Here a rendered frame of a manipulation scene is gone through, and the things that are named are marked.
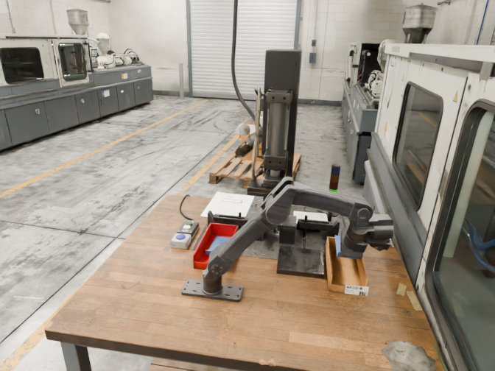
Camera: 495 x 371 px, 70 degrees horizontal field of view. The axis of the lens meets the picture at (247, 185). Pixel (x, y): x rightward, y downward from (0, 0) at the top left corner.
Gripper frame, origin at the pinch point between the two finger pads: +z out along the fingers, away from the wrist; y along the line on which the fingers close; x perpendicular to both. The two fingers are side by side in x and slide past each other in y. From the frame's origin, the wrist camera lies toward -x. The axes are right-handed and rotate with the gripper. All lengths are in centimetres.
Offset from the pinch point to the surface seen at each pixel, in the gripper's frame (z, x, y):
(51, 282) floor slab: 131, 188, 13
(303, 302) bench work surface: 0.8, 13.9, -18.9
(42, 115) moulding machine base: 280, 447, 325
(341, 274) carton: 8.8, 0.4, -4.0
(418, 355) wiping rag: -10.7, -16.4, -32.3
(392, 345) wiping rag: -8.9, -10.3, -30.3
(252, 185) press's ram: 0.2, 37.3, 25.4
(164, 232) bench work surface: 19, 74, 9
